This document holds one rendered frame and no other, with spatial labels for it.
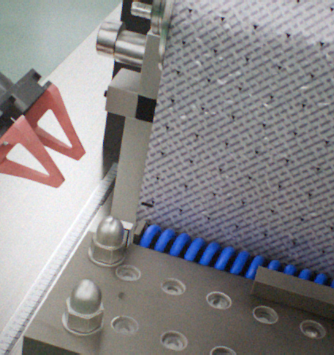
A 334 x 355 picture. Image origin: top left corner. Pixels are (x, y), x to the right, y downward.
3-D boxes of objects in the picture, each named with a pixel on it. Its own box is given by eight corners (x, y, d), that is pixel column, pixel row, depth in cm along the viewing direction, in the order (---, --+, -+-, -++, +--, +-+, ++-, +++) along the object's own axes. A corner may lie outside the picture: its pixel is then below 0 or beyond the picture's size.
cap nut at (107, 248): (94, 239, 77) (100, 202, 75) (129, 250, 77) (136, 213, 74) (82, 261, 74) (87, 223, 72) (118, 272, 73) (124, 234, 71)
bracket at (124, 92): (93, 234, 99) (126, 8, 83) (141, 249, 98) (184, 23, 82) (79, 257, 95) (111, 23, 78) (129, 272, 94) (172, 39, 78)
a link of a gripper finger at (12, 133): (34, 215, 77) (-41, 153, 76) (61, 180, 83) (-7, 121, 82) (72, 175, 74) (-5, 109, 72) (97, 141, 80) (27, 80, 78)
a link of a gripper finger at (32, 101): (47, 198, 80) (-25, 138, 79) (71, 166, 86) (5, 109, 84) (84, 159, 76) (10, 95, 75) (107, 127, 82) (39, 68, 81)
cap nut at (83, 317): (70, 302, 69) (75, 263, 67) (109, 314, 68) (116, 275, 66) (54, 330, 66) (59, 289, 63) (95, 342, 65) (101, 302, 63)
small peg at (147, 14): (130, 4, 75) (129, 17, 76) (158, 11, 75) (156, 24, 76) (135, -2, 76) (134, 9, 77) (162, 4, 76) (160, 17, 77)
